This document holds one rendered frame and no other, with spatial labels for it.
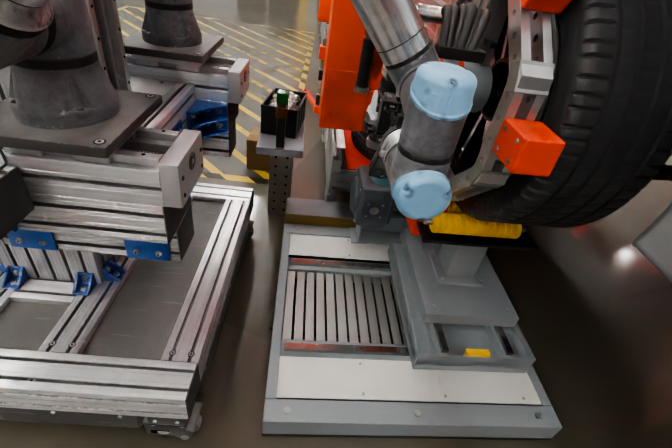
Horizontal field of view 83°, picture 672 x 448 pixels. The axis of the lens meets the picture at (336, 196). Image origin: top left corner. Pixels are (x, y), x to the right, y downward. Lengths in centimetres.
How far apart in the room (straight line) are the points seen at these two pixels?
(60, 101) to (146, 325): 66
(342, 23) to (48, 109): 88
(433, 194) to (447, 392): 86
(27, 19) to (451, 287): 120
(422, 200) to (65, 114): 54
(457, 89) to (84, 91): 55
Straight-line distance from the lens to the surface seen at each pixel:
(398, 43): 57
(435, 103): 47
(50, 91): 72
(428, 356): 122
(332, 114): 141
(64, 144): 69
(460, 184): 91
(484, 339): 135
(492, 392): 134
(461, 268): 134
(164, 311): 119
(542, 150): 74
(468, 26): 79
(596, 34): 81
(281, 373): 121
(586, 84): 79
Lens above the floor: 112
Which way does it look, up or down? 35 degrees down
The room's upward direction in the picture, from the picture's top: 9 degrees clockwise
